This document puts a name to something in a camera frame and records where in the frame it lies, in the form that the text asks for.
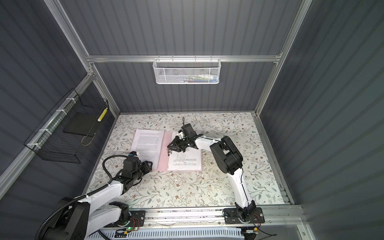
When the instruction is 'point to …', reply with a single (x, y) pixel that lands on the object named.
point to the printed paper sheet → (147, 144)
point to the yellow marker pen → (102, 114)
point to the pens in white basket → (199, 78)
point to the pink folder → (163, 163)
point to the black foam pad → (83, 123)
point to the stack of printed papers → (190, 160)
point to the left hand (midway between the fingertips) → (150, 163)
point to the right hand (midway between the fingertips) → (169, 148)
